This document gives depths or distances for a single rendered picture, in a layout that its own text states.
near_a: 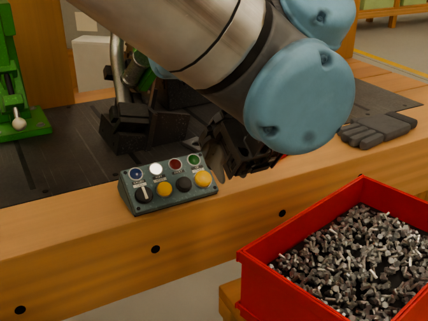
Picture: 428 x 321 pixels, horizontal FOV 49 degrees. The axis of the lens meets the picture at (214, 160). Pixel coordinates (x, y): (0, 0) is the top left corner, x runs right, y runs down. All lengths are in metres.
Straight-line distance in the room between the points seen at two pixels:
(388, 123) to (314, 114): 0.78
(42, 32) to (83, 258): 0.65
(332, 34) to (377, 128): 0.61
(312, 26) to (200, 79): 0.18
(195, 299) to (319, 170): 1.10
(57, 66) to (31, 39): 0.09
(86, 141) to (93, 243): 0.33
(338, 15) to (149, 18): 0.23
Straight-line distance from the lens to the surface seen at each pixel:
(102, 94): 1.35
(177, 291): 1.92
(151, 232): 0.77
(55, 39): 1.24
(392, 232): 0.79
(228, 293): 0.76
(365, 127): 1.05
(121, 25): 0.27
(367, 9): 6.44
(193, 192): 0.77
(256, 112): 0.29
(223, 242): 0.85
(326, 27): 0.44
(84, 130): 1.07
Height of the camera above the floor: 1.32
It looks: 28 degrees down
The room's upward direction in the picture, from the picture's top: straight up
